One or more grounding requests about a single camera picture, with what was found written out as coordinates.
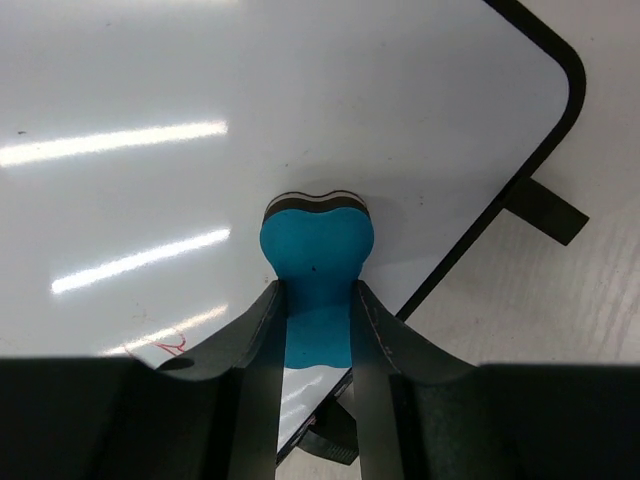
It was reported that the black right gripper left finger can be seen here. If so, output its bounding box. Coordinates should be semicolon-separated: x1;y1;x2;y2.
1;281;286;479

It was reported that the blue whiteboard eraser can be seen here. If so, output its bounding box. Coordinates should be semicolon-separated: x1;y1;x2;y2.
259;190;374;370

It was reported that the white whiteboard black frame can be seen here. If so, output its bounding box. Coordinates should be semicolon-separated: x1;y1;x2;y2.
0;0;587;466

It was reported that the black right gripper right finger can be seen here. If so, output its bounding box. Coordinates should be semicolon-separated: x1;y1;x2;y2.
351;282;639;479

